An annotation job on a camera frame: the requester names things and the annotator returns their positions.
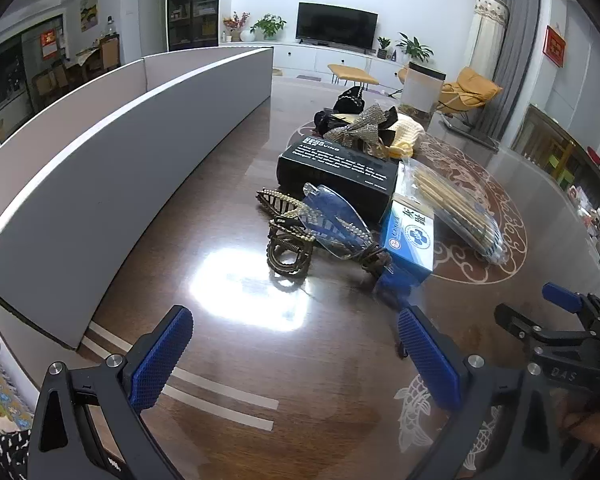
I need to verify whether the grey desk partition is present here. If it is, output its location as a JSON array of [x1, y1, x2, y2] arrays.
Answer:
[[0, 45, 274, 351]]

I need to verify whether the red door poster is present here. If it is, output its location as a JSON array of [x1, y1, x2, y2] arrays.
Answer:
[[41, 27, 62, 58]]

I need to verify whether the brown hair claw clip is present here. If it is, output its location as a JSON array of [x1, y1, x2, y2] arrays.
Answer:
[[266, 217, 316, 278]]

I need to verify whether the floral cloth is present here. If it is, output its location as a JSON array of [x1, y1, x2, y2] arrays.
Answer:
[[0, 330, 36, 461]]

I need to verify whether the colourful clutter pile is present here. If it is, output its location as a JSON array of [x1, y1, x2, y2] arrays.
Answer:
[[565, 180, 600, 286]]

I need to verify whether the blue white medicine box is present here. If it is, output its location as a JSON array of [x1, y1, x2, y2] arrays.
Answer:
[[372, 196, 437, 306]]

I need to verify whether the small brown hair clip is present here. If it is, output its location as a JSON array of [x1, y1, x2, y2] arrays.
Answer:
[[357, 242, 393, 278]]

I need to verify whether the gold framed glass cabinet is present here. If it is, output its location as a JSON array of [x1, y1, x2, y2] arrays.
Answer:
[[512, 105, 581, 186]]

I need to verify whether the blue clear hair clip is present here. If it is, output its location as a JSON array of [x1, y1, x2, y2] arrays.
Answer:
[[300, 182, 376, 261]]

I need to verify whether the black beaded hair accessory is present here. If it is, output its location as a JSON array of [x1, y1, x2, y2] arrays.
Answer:
[[332, 85, 366, 115]]

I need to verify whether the clear jar black lid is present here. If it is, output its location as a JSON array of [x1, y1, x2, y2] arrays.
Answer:
[[400, 61, 447, 118]]

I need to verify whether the bag of wooden chopsticks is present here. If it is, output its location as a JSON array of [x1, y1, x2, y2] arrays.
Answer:
[[397, 157, 511, 266]]

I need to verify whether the black gold hair clip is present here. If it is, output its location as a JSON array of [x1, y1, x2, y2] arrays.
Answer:
[[314, 108, 363, 136]]

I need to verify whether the red flower bouquet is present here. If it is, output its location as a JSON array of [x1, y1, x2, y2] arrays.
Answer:
[[223, 11, 251, 41]]

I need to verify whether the black printed box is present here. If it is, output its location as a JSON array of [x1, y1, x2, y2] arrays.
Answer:
[[276, 135, 400, 226]]

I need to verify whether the pearl trimmed hair clip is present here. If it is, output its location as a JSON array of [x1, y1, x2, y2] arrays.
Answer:
[[255, 187, 306, 221]]

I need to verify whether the cream yellow cloth bundle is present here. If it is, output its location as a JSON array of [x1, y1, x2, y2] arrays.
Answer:
[[387, 114, 427, 161]]

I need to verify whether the yellow padded stool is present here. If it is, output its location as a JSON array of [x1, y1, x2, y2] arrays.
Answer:
[[327, 63, 379, 87]]

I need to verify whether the bushy green potted plant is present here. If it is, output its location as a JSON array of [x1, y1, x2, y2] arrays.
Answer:
[[250, 14, 287, 41]]

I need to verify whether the black flat television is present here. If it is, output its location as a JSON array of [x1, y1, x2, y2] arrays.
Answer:
[[296, 2, 379, 51]]

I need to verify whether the dark glass display cabinet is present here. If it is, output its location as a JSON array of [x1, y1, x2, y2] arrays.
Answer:
[[167, 0, 222, 52]]

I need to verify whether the white television cabinet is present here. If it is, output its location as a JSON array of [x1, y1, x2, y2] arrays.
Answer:
[[272, 42, 411, 91]]

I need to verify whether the red wall hanging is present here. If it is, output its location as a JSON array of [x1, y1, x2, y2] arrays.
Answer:
[[542, 25, 567, 67]]

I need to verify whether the grey curtain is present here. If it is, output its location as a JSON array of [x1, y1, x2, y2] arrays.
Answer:
[[480, 0, 543, 141]]

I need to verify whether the dotted dark clothing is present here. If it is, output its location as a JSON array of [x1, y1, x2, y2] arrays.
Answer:
[[0, 430, 31, 480]]

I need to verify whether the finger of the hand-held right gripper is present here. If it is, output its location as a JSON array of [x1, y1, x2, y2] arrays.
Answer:
[[541, 281, 600, 333], [494, 301, 588, 348]]

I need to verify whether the long leaved potted plant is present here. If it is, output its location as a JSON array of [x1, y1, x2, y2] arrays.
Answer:
[[396, 32, 434, 63]]

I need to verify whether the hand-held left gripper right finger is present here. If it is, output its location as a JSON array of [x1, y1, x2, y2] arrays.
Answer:
[[396, 305, 574, 480]]

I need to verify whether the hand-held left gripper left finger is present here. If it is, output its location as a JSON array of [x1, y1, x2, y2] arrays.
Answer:
[[27, 304, 196, 480]]

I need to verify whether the framed wall painting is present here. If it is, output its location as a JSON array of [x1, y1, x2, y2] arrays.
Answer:
[[80, 0, 99, 32]]

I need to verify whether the covered floor air conditioner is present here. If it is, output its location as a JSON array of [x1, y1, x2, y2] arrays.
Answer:
[[467, 0, 510, 78]]

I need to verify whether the wooden desktop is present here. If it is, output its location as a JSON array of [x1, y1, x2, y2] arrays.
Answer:
[[75, 77, 600, 480]]

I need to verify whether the person's right hand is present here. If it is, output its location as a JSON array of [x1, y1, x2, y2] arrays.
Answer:
[[557, 394, 600, 437]]

